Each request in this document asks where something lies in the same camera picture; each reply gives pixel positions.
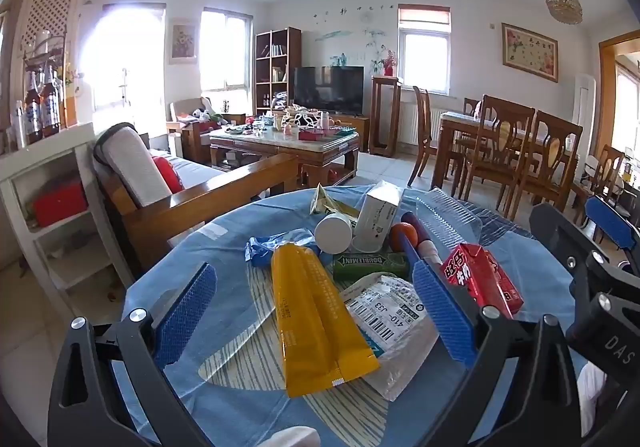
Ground white radiator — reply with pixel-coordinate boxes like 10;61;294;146
400;102;451;145

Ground white lattice cabinet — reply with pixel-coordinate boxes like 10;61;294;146
10;0;83;128

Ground tall wooden plant stand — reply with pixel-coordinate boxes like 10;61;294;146
370;75;403;158

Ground white sofa cushion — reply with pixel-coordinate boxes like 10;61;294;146
92;124;173;208

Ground yellow snack packet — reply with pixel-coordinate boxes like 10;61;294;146
270;243;381;399

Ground white openwork basket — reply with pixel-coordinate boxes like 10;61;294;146
285;109;321;128

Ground small framed picture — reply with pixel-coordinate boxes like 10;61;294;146
167;19;198;65

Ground red potted plant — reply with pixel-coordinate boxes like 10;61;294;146
372;49;398;76

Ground wooden bookshelf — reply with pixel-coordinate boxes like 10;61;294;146
255;27;302;116

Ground clear plastic tray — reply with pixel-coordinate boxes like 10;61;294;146
415;187;483;253

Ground glass bottle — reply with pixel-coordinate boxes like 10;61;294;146
24;69;46;145
42;67;63;138

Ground wooden television cabinet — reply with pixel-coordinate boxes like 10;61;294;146
330;114;372;152

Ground green gum pack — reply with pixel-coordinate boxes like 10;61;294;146
332;251;411;284

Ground yellow flowers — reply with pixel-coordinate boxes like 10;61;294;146
57;61;82;88

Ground wooden sofa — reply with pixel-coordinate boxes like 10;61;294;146
92;122;301;273

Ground white standing air conditioner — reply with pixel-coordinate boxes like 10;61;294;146
575;74;598;148

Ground wooden armchair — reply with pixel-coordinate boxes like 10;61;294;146
167;97;246;162

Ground white cloth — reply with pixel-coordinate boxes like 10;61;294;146
270;427;321;447

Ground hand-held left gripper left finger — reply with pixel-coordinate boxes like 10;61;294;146
47;262;218;447

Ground wooden coffee table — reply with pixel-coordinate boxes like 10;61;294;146
209;124;361;188

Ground pale yellow wrapper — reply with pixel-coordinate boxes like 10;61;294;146
310;183;361;218

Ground red cushion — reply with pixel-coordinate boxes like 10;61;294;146
152;156;185;194

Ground white carton box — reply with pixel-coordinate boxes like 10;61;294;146
352;180;405;253

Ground flat screen television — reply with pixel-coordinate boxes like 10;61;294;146
293;66;365;115

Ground window with red blind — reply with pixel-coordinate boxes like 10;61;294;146
398;4;452;96

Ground white shelf unit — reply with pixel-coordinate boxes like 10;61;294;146
0;122;136;323

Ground blue plastic wrapper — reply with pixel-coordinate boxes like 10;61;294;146
244;229;321;268

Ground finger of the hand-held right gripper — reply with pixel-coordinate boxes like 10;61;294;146
584;196;640;273
529;203;640;294

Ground white plastic jar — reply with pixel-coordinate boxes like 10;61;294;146
314;212;361;255

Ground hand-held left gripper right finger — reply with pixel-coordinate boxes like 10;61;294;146
411;259;583;447

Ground purple tube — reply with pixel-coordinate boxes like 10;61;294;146
400;212;446;273

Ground red carton box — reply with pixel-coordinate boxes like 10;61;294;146
442;243;525;320

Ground red storage box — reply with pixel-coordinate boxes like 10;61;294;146
32;179;90;228

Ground wide framed flower painting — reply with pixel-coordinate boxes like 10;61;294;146
501;23;559;84

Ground wooden dining table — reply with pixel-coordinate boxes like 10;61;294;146
432;111;581;208

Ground wire glass rack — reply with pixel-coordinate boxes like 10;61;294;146
20;27;68;72

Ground orange fruit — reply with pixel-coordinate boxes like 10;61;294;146
390;223;418;253

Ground clear labelled plastic bag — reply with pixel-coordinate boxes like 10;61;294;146
340;274;441;402

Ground blue tablecloth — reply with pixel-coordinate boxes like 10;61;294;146
120;184;601;447

